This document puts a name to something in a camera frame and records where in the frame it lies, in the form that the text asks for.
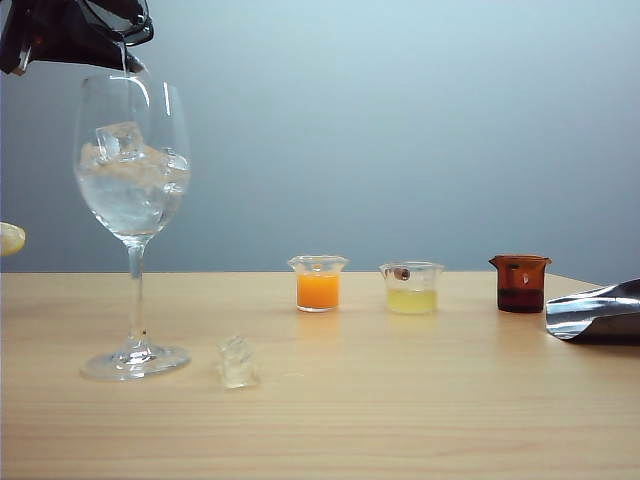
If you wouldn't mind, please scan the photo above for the smoky grey measuring cup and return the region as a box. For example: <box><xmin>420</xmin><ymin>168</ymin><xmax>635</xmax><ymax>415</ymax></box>
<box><xmin>82</xmin><ymin>0</ymin><xmax>154</xmax><ymax>49</ymax></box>

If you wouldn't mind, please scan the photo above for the amber brown measuring cup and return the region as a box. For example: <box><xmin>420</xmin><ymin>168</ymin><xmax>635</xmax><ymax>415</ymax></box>
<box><xmin>487</xmin><ymin>253</ymin><xmax>553</xmax><ymax>315</ymax></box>

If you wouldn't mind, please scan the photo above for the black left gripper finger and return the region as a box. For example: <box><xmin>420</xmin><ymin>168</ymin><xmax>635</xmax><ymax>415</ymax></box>
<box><xmin>29</xmin><ymin>27</ymin><xmax>147</xmax><ymax>76</ymax></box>

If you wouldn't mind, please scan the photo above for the measuring cup with orange juice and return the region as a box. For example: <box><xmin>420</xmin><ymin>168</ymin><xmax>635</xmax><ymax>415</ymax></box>
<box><xmin>286</xmin><ymin>254</ymin><xmax>350</xmax><ymax>315</ymax></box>

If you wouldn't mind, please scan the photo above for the large clear ice cube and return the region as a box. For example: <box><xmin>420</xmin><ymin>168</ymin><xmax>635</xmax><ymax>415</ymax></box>
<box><xmin>94</xmin><ymin>121</ymin><xmax>147</xmax><ymax>165</ymax></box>

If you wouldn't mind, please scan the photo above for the yellow lemon slice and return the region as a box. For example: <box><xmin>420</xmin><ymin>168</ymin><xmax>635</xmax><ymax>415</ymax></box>
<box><xmin>0</xmin><ymin>221</ymin><xmax>27</xmax><ymax>258</ymax></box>

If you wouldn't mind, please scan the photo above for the small clear ice cube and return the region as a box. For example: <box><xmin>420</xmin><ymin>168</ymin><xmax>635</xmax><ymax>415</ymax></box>
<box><xmin>159</xmin><ymin>146</ymin><xmax>192</xmax><ymax>195</ymax></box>

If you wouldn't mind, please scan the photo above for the measuring cup with yellow juice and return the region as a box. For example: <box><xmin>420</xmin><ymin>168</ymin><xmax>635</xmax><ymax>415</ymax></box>
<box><xmin>378</xmin><ymin>260</ymin><xmax>446</xmax><ymax>317</ymax></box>

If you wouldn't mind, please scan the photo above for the melting clear ice chunk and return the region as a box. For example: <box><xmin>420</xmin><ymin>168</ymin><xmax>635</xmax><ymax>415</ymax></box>
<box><xmin>214</xmin><ymin>333</ymin><xmax>262</xmax><ymax>391</ymax></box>

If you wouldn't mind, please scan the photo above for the shiny metal ice scoop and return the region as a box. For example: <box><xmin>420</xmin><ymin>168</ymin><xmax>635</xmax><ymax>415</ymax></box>
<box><xmin>544</xmin><ymin>277</ymin><xmax>640</xmax><ymax>346</ymax></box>

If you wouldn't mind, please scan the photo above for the clear stemmed wine glass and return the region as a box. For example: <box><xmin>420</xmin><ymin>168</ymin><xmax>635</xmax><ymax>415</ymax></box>
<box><xmin>72</xmin><ymin>74</ymin><xmax>193</xmax><ymax>383</ymax></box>

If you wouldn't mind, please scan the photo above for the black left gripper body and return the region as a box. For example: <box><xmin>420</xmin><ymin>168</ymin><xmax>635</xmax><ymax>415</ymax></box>
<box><xmin>0</xmin><ymin>0</ymin><xmax>94</xmax><ymax>77</ymax></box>

